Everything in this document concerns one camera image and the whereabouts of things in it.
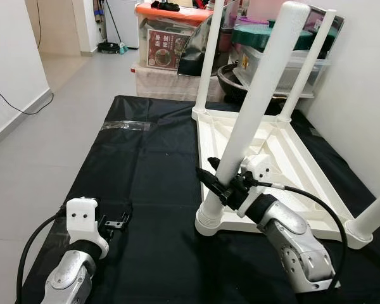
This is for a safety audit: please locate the white plastic table top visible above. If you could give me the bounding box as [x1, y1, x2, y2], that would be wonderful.
[191, 106, 374, 244]

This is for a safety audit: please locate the black tablecloth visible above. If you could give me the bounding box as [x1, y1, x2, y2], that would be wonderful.
[16, 95, 380, 304]

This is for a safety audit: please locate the black wok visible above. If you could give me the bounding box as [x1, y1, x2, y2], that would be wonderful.
[217, 62, 286, 102]

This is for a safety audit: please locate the clear tape strip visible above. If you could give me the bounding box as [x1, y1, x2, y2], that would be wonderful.
[101, 119, 151, 132]

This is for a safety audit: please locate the black bag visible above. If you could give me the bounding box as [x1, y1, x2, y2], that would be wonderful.
[177, 6, 241, 77]

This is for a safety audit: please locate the red printed box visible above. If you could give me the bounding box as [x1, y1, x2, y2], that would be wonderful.
[146, 25, 191, 70]

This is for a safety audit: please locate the green pot lid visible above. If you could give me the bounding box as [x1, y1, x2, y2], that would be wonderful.
[231, 22, 336, 51]

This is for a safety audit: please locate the clear plastic storage box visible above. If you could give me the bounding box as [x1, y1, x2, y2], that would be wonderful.
[244, 47, 330, 96]

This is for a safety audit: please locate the black floor mop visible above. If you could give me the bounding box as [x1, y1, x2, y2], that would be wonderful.
[96, 39, 129, 54]

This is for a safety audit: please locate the white refrigerator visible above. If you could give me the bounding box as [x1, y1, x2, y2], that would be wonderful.
[104, 0, 140, 48]

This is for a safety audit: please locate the dark printed carton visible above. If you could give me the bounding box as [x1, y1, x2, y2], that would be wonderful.
[301, 5, 344, 45]

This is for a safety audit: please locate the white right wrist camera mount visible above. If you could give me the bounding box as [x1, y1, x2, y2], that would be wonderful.
[237, 154, 273, 219]

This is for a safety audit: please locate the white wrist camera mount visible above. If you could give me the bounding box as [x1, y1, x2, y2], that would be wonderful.
[65, 197, 110, 254]
[237, 154, 273, 219]

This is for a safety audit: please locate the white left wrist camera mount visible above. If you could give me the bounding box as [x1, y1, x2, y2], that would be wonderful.
[65, 197, 110, 254]

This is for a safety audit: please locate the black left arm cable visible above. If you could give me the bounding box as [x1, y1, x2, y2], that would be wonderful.
[16, 214, 69, 304]

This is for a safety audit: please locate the black wall cable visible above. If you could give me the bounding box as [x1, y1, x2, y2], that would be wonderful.
[0, 81, 54, 137]

